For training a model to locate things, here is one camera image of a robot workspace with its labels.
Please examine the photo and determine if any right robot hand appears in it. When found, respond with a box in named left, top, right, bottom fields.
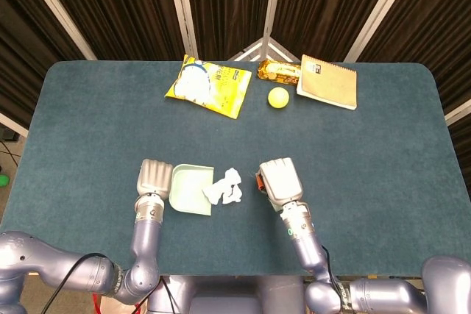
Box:
left=254, top=157, right=305, bottom=204

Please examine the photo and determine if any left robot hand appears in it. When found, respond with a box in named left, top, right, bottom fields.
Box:
left=136, top=158, right=174, bottom=197

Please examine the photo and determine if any light green dustpan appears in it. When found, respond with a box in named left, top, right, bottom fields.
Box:
left=168, top=164, right=215, bottom=217

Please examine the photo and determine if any white paper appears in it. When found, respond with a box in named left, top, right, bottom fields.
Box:
left=202, top=167, right=244, bottom=205

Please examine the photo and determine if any blue felt table mat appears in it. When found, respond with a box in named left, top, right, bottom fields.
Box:
left=0, top=60, right=471, bottom=277

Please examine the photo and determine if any yellow-green tennis ball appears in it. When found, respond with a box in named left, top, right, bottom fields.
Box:
left=267, top=87, right=291, bottom=110

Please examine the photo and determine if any kraft spiral notebook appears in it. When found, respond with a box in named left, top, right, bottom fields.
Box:
left=295, top=54, right=358, bottom=112

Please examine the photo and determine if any yellow snack bag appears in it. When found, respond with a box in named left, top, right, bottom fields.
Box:
left=163, top=54, right=253, bottom=121

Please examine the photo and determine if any brown biscuit packet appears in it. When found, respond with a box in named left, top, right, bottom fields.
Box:
left=256, top=59, right=303, bottom=87

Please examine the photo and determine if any purple-grey robot torso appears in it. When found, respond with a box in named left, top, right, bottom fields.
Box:
left=146, top=275, right=306, bottom=314

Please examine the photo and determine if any red and white bag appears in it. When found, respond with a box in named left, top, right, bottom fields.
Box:
left=91, top=291, right=148, bottom=314

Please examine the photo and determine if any black floor device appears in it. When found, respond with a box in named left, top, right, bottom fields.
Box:
left=0, top=126, right=19, bottom=142

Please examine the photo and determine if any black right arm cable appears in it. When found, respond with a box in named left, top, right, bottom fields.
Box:
left=322, top=246, right=350, bottom=314

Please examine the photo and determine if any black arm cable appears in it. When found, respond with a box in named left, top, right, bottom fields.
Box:
left=322, top=246, right=350, bottom=314
left=43, top=253, right=115, bottom=314

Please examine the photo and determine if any black torso cable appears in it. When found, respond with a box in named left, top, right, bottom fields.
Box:
left=157, top=276, right=174, bottom=314

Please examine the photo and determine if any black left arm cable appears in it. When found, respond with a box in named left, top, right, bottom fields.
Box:
left=43, top=253, right=115, bottom=314

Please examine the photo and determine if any dark folding screen white frame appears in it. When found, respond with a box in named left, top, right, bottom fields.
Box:
left=0, top=0, right=471, bottom=140

